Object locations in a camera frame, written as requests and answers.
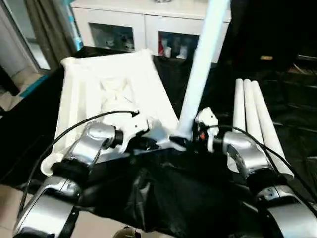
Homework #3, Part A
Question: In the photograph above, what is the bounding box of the white plastic table leg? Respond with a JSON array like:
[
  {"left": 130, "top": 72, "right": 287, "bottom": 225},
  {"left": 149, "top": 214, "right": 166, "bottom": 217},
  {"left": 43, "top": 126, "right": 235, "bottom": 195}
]
[
  {"left": 232, "top": 78, "right": 247, "bottom": 133},
  {"left": 170, "top": 0, "right": 230, "bottom": 151},
  {"left": 251, "top": 80, "right": 296, "bottom": 179},
  {"left": 243, "top": 79, "right": 264, "bottom": 143}
]

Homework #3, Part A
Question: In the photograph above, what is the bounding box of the white plastic table top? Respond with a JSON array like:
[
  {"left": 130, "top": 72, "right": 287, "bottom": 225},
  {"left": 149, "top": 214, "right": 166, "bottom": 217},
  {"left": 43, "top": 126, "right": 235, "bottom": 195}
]
[{"left": 40, "top": 48, "right": 189, "bottom": 178}]

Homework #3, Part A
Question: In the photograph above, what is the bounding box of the black plastic mat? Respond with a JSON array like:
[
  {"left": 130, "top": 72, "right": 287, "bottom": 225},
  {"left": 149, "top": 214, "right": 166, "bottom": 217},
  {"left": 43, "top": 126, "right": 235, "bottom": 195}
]
[{"left": 0, "top": 46, "right": 317, "bottom": 238}]

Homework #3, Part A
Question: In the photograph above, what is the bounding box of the black box with yellow label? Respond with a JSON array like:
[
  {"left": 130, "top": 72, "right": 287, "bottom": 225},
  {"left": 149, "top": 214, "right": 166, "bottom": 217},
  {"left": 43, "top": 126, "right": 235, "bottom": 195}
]
[{"left": 222, "top": 0, "right": 299, "bottom": 73}]

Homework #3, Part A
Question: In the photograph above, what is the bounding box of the white glass-door cabinet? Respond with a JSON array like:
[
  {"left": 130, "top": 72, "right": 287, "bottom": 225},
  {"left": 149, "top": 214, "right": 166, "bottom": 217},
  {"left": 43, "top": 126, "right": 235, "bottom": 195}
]
[{"left": 70, "top": 0, "right": 232, "bottom": 64}]

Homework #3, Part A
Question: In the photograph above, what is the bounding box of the light blue patterned strip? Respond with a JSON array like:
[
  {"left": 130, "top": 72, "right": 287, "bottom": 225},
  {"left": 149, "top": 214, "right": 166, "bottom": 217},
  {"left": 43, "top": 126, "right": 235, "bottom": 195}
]
[{"left": 65, "top": 3, "right": 84, "bottom": 51}]

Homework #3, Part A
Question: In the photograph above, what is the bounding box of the grey-brown curtain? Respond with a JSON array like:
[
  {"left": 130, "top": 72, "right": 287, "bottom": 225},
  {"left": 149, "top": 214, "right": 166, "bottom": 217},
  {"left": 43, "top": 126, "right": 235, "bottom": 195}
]
[{"left": 25, "top": 0, "right": 75, "bottom": 70}]

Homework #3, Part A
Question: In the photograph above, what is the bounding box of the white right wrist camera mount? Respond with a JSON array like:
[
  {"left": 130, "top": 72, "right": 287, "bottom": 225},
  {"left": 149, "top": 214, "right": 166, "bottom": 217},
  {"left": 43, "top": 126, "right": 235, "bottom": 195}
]
[{"left": 194, "top": 107, "right": 219, "bottom": 154}]

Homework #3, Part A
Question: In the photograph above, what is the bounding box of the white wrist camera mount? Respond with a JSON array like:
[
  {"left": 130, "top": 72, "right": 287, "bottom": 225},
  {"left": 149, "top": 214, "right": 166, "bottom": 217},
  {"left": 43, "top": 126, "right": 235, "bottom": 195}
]
[
  {"left": 194, "top": 107, "right": 219, "bottom": 154},
  {"left": 102, "top": 110, "right": 152, "bottom": 154}
]

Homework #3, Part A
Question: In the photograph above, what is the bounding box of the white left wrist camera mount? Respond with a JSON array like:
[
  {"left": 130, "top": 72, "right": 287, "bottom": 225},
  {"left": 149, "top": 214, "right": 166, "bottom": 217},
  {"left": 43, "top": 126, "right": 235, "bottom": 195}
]
[{"left": 102, "top": 110, "right": 152, "bottom": 154}]

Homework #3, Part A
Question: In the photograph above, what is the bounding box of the teal plastic frame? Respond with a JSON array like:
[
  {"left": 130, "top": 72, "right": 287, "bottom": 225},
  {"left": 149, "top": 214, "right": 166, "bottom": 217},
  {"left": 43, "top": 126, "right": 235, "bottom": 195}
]
[{"left": 19, "top": 73, "right": 50, "bottom": 98}]

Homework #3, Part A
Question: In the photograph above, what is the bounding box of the dark metal rail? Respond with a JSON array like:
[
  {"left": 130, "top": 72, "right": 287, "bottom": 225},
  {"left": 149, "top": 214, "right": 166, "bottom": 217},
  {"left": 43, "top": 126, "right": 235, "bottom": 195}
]
[{"left": 296, "top": 54, "right": 317, "bottom": 62}]

